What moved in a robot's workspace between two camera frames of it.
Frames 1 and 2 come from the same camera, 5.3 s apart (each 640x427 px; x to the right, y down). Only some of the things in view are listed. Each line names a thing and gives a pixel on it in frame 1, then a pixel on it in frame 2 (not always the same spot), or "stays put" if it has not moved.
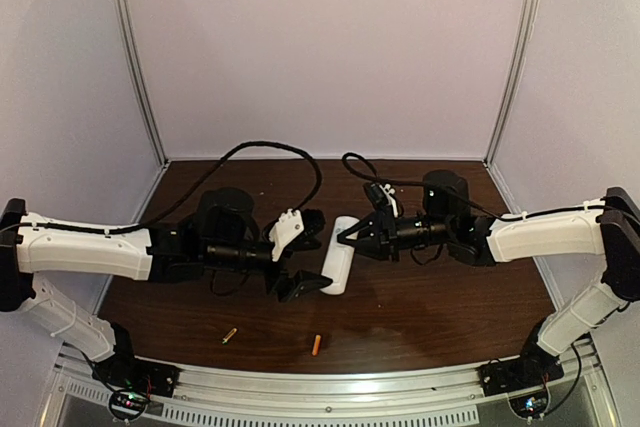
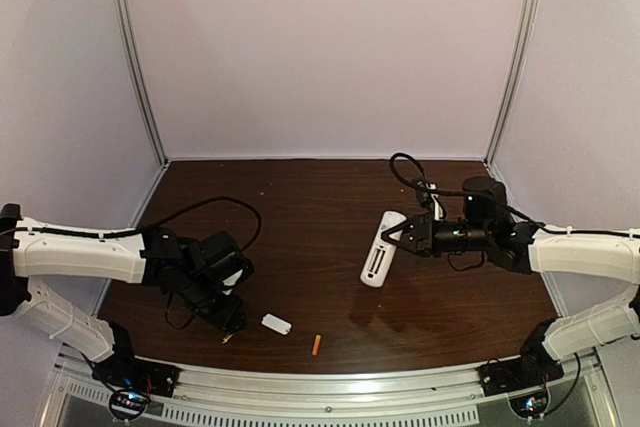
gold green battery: x=229 y=335 stays put
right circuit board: x=530 y=405 stays put
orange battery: x=316 y=345 stays put
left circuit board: x=128 y=404 stays put
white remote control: x=339 y=255 to x=382 y=253
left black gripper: x=273 y=263 to x=229 y=317
